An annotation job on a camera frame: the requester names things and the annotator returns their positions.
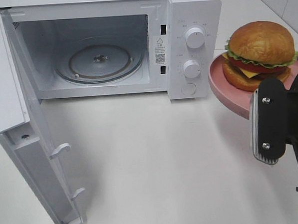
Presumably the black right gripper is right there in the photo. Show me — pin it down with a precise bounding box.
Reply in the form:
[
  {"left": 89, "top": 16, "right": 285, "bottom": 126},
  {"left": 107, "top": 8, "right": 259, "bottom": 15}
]
[{"left": 253, "top": 54, "right": 298, "bottom": 199}]

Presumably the pink round plate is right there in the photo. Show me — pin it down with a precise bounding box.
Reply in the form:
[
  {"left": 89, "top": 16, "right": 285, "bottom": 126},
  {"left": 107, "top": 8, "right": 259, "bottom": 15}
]
[{"left": 209, "top": 55, "right": 298, "bottom": 120}]

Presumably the burger with lettuce and cheese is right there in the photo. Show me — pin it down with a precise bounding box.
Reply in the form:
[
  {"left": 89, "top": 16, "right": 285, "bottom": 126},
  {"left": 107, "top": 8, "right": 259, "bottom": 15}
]
[{"left": 222, "top": 21, "right": 298, "bottom": 92}]

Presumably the round white door-open button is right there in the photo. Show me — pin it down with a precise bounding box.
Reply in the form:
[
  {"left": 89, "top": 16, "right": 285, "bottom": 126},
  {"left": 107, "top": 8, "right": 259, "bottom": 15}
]
[{"left": 181, "top": 83, "right": 196, "bottom": 96}]

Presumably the white microwave door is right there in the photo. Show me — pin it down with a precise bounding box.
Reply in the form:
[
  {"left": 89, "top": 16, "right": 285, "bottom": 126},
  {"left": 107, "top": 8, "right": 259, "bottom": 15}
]
[{"left": 0, "top": 10, "right": 83, "bottom": 224}]

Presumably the upper white power knob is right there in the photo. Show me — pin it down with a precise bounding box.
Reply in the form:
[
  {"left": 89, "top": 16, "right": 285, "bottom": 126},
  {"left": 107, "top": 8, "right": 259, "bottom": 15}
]
[{"left": 185, "top": 25, "right": 205, "bottom": 49}]

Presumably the white microwave oven body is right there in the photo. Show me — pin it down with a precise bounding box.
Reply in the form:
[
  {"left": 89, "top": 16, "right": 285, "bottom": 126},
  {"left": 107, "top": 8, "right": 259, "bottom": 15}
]
[{"left": 0, "top": 0, "right": 227, "bottom": 112}]

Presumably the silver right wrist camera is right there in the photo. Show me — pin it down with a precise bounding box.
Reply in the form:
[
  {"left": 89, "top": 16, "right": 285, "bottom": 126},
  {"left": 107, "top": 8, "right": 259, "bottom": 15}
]
[{"left": 249, "top": 89, "right": 278, "bottom": 165}]

